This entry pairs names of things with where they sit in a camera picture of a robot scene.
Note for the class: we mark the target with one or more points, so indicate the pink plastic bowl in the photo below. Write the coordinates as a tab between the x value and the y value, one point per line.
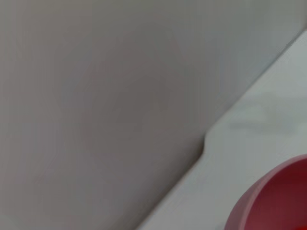
275	198

